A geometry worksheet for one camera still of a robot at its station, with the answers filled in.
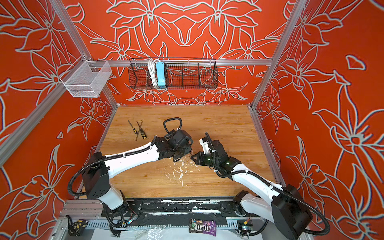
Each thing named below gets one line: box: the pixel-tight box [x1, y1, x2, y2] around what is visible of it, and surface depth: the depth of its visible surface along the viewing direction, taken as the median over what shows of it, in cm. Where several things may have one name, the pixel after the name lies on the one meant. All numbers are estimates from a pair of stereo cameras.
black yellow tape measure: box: [65, 215, 89, 237], surface depth 68 cm
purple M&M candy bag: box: [189, 218, 217, 237], surface depth 69 cm
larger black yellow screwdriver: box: [136, 120, 147, 140], surface depth 102 cm
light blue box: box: [156, 62, 166, 87], surface depth 91 cm
